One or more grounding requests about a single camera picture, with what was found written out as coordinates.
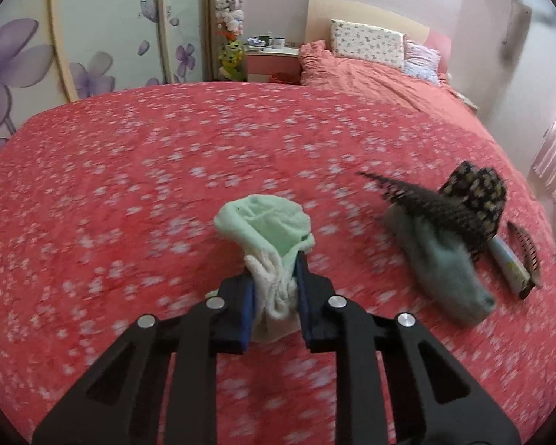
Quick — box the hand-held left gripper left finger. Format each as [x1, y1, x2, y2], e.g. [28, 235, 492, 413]
[32, 274, 255, 445]

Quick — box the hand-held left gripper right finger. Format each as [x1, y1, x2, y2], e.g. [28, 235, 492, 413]
[294, 250, 522, 445]

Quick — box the green white sock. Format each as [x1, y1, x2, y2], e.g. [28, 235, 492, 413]
[213, 194, 316, 344]

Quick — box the grey green sock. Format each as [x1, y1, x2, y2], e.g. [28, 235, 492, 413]
[384, 206, 496, 326]

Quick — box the black patterned sock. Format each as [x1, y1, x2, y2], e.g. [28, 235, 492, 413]
[359, 171, 496, 260]

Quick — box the white tube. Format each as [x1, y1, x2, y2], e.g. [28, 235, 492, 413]
[489, 236, 529, 300]

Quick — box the black floral sock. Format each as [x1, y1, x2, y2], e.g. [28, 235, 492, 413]
[438, 161, 508, 242]

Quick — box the brown hair clip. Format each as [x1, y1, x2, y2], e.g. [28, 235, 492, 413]
[507, 220, 543, 288]

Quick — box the red floral tablecloth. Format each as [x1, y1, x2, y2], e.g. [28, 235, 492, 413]
[0, 81, 556, 445]

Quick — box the bed with pink duvet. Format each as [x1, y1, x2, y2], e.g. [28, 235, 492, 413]
[299, 39, 487, 135]

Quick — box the pink white nightstand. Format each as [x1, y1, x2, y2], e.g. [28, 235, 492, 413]
[245, 45, 303, 85]

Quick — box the green yellow plush toy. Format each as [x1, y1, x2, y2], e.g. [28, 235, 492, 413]
[218, 39, 247, 82]

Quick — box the white floral pillow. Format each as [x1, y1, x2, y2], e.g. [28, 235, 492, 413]
[330, 19, 406, 71]

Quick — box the pink striped pillow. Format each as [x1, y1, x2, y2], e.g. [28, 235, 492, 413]
[402, 41, 442, 85]

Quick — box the beige wooden headboard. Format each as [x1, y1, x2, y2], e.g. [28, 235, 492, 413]
[305, 0, 452, 75]

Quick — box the clear tube of plush toys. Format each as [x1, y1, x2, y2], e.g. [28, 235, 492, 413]
[213, 0, 247, 42]

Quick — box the floral sliding wardrobe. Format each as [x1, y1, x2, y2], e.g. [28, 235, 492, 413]
[0, 0, 214, 172]

